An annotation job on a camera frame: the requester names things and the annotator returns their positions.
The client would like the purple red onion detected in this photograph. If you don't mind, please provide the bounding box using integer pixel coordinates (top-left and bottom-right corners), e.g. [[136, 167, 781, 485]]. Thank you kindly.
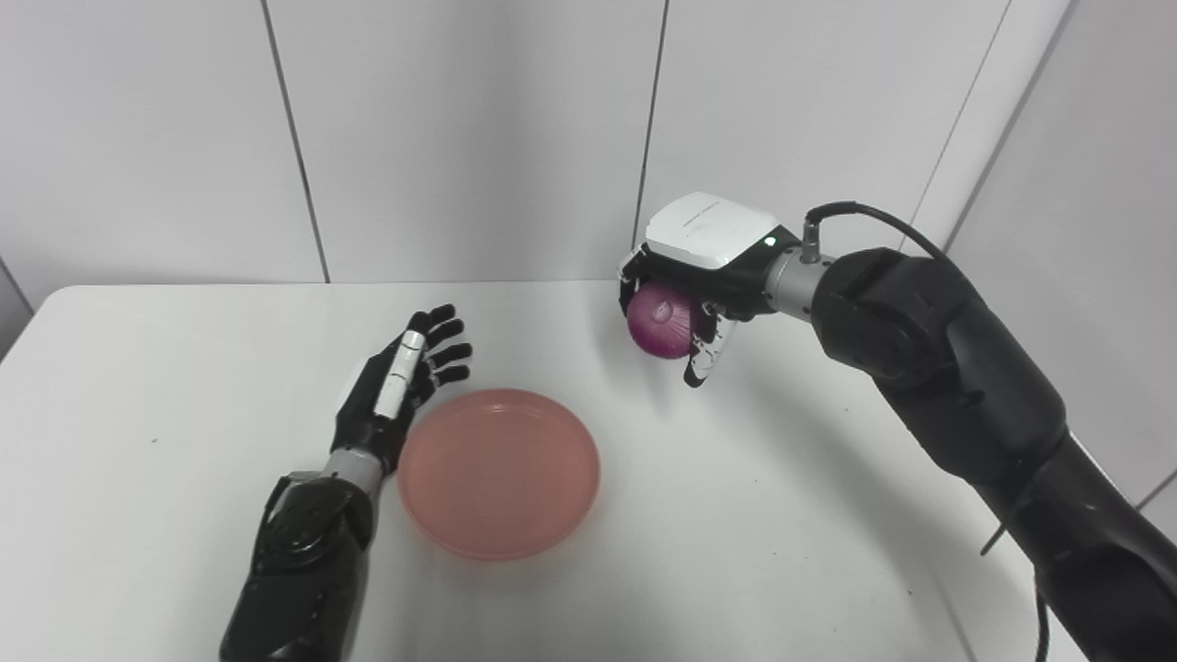
[[627, 283, 695, 360]]

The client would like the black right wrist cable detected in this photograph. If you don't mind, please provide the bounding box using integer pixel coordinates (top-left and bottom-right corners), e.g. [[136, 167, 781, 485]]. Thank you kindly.
[[802, 201, 948, 263]]

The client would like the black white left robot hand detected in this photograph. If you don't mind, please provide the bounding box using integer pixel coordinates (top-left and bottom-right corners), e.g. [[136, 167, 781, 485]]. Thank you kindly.
[[331, 304, 474, 474]]

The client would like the pink round plate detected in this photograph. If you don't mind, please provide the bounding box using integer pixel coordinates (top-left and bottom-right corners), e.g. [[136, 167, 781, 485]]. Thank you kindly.
[[398, 388, 602, 562]]

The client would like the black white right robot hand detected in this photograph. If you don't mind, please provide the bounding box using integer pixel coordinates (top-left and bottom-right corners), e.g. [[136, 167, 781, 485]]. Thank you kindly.
[[619, 192, 799, 389]]

